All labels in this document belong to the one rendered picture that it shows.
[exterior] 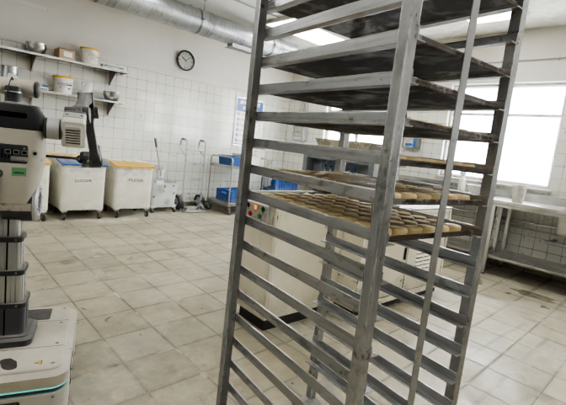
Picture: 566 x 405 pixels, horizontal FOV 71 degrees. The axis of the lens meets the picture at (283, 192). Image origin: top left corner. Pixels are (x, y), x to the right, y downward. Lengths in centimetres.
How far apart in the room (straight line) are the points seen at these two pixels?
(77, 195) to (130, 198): 69
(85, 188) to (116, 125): 120
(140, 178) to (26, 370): 412
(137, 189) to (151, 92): 159
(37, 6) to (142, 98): 166
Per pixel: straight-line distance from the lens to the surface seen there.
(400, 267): 144
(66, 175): 549
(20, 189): 193
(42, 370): 195
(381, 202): 89
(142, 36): 657
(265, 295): 264
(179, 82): 676
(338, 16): 113
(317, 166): 331
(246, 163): 136
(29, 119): 190
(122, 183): 572
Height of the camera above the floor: 124
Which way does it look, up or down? 7 degrees down
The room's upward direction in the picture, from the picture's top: 7 degrees clockwise
